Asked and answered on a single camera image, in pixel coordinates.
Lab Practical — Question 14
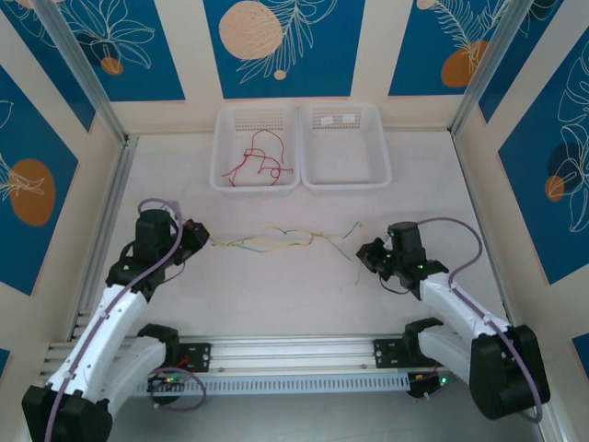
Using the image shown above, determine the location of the thin green cable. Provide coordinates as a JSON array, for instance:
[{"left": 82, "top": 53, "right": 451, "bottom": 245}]
[{"left": 225, "top": 222, "right": 364, "bottom": 255}]

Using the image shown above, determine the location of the thin yellow cable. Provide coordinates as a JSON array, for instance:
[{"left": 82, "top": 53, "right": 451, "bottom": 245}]
[{"left": 210, "top": 225, "right": 365, "bottom": 285}]

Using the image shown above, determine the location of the thin red cable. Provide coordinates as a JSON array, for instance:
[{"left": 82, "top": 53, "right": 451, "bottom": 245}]
[{"left": 222, "top": 130, "right": 295, "bottom": 188}]

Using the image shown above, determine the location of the plain white plastic basket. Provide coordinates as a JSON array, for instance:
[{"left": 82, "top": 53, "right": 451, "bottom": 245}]
[{"left": 210, "top": 103, "right": 301, "bottom": 193}]

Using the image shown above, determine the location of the white plastic basket with stickers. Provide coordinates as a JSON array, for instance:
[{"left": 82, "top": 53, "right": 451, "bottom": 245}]
[{"left": 298, "top": 100, "right": 393, "bottom": 192}]

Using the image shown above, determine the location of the aluminium side rail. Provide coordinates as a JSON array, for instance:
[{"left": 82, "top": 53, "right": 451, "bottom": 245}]
[
  {"left": 452, "top": 132, "right": 522, "bottom": 333},
  {"left": 68, "top": 134, "right": 140, "bottom": 342}
]

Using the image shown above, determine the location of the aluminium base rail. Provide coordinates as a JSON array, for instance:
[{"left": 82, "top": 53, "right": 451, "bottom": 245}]
[{"left": 39, "top": 331, "right": 479, "bottom": 381}]

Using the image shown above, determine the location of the white slotted cable duct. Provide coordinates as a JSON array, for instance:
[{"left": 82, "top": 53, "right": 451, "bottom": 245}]
[{"left": 133, "top": 372, "right": 410, "bottom": 399}]

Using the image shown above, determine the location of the aluminium frame post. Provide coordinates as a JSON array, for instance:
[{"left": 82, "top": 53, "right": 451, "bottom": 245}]
[
  {"left": 449, "top": 0, "right": 538, "bottom": 135},
  {"left": 34, "top": 0, "right": 129, "bottom": 145}
]

